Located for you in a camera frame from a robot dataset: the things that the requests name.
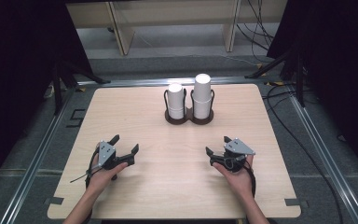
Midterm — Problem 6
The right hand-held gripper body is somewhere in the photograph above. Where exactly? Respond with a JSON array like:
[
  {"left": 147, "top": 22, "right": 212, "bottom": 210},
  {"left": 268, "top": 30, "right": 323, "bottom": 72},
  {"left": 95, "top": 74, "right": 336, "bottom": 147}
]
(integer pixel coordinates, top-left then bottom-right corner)
[{"left": 209, "top": 137, "right": 256, "bottom": 174}]

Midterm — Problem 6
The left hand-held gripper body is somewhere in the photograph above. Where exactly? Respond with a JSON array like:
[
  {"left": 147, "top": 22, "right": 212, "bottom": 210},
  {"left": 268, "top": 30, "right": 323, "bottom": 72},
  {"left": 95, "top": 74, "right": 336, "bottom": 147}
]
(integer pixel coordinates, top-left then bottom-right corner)
[{"left": 98, "top": 140, "right": 136, "bottom": 171}]

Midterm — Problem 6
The dark brown double cup holder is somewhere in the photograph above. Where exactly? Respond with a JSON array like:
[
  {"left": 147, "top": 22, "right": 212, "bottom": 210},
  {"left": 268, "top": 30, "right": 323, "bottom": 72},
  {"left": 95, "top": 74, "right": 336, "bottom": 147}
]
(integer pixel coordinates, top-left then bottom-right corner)
[{"left": 163, "top": 88, "right": 215, "bottom": 126}]

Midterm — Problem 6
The white paper cup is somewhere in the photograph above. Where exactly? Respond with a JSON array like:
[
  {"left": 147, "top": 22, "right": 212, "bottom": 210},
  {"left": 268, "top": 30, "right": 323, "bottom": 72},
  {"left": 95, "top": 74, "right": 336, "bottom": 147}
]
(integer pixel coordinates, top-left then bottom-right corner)
[{"left": 167, "top": 82, "right": 186, "bottom": 109}]

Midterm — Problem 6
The person's left hand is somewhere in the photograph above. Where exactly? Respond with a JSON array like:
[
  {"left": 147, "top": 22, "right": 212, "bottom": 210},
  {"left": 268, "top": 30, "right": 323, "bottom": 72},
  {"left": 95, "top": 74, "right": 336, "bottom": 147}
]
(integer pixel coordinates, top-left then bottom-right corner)
[{"left": 88, "top": 142, "right": 129, "bottom": 194}]

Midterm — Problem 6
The person's right hand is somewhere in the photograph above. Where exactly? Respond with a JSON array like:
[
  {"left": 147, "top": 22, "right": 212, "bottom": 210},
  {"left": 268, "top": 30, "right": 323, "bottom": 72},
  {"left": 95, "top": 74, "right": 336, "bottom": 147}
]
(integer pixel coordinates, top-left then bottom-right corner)
[{"left": 213, "top": 154, "right": 255, "bottom": 200}]

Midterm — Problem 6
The short stack of white cups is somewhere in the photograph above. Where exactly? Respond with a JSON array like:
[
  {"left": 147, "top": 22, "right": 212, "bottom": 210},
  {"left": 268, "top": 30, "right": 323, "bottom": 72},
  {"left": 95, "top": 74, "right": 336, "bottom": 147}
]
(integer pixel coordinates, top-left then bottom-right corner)
[{"left": 167, "top": 106, "right": 186, "bottom": 120}]

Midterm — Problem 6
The tall stack of white cups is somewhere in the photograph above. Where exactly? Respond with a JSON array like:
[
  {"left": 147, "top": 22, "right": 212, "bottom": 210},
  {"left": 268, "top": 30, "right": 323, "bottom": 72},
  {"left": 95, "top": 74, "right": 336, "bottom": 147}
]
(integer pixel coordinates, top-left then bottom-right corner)
[{"left": 192, "top": 73, "right": 213, "bottom": 120}]

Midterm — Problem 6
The black tripod stand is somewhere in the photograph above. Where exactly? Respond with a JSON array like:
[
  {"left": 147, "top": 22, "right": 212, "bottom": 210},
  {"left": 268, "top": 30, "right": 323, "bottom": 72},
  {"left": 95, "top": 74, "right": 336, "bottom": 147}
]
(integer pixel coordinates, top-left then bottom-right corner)
[
  {"left": 50, "top": 59, "right": 112, "bottom": 116},
  {"left": 244, "top": 46, "right": 306, "bottom": 108}
]

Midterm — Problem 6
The black curtain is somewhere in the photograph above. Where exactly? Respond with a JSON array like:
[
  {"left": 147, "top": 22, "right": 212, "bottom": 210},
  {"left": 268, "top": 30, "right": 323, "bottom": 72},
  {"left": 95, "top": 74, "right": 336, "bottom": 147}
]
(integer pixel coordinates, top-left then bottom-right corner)
[
  {"left": 266, "top": 0, "right": 358, "bottom": 175},
  {"left": 0, "top": 0, "right": 93, "bottom": 189}
]

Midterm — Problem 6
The beige wooden furniture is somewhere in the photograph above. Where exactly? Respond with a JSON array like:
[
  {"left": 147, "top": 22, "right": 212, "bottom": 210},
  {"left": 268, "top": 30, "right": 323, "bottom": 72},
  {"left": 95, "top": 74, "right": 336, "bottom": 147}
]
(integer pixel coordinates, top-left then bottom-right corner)
[{"left": 65, "top": 0, "right": 289, "bottom": 57}]

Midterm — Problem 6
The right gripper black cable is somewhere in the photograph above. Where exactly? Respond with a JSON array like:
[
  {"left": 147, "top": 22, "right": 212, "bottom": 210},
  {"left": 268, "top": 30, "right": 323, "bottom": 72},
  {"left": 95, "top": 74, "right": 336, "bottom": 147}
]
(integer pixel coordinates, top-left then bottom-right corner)
[{"left": 243, "top": 158, "right": 257, "bottom": 199}]

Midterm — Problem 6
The long black floor cable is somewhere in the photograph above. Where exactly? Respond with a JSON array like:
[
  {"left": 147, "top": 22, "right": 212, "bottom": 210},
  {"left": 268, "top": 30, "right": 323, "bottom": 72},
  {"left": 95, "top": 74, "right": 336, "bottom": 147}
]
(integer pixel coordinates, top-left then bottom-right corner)
[{"left": 261, "top": 83, "right": 345, "bottom": 224}]

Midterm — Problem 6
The metal floor rail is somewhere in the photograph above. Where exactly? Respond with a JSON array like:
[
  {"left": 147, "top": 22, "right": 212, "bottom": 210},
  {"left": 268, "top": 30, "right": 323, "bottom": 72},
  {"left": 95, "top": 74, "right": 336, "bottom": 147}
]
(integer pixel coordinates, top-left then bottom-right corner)
[
  {"left": 286, "top": 88, "right": 358, "bottom": 224},
  {"left": 0, "top": 88, "right": 77, "bottom": 224}
]

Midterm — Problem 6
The white floor cable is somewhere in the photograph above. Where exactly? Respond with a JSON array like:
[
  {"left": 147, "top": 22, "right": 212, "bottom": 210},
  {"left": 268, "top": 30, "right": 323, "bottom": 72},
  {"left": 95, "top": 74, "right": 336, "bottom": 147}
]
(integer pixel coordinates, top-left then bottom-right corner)
[{"left": 219, "top": 53, "right": 264, "bottom": 68}]

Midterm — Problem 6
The bundle of black floor cables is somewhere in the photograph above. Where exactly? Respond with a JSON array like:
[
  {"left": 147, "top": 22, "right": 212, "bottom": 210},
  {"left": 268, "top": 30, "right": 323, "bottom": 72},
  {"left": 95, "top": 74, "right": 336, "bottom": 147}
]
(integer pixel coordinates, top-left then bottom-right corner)
[{"left": 236, "top": 0, "right": 277, "bottom": 63}]

